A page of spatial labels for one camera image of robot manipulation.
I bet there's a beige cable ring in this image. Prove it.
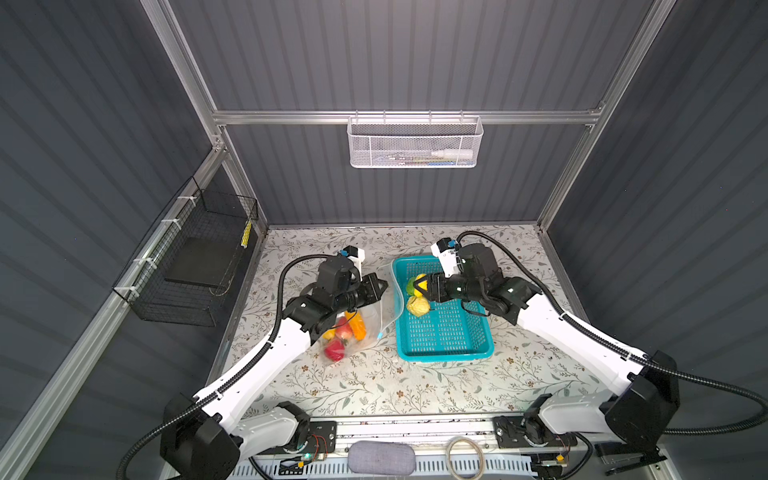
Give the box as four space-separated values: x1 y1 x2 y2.
443 436 486 480

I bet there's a black wire basket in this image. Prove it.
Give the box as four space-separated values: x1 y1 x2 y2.
113 181 258 327

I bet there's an orange carrot toy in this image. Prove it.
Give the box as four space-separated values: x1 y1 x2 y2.
345 311 367 342

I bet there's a left black corrugated cable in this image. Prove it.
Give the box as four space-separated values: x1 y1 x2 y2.
115 253 334 480

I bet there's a teal plastic basket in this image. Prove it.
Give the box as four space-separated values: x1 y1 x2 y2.
391 256 494 363

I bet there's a black corrugated cable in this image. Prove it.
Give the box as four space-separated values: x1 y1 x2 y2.
115 253 334 480
455 230 768 436

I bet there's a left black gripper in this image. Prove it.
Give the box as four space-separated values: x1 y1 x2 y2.
332 272 387 316

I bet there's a clear zip top bag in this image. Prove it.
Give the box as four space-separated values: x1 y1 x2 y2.
318 266 396 366

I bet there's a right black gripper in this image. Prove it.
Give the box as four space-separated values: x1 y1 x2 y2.
411 269 482 304

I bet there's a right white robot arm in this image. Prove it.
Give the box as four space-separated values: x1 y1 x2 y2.
413 238 680 451

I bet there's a black pad in basket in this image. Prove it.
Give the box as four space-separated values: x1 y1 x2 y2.
164 237 240 288

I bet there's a right black corrugated cable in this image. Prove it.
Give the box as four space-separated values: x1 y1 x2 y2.
455 230 768 436

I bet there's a grey fabric pouch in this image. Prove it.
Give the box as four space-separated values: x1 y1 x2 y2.
347 441 416 476

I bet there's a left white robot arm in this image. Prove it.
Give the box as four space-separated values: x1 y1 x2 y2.
160 246 388 479

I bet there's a white wire mesh basket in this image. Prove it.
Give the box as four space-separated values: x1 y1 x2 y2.
346 115 484 169

